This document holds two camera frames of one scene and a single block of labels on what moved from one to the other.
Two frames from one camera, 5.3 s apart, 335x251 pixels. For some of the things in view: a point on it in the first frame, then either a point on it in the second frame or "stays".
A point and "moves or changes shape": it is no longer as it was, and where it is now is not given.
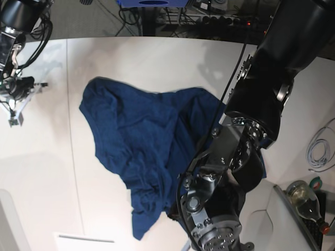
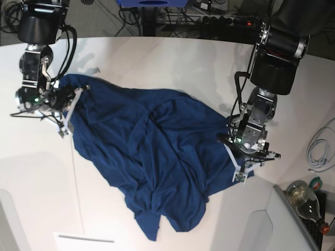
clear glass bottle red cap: (306, 203) stays
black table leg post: (148, 21) stays
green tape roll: (316, 183) stays
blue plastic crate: (149, 3) stays
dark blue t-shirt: (150, 139) moves or changes shape
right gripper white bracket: (13, 108) -> (54, 119)
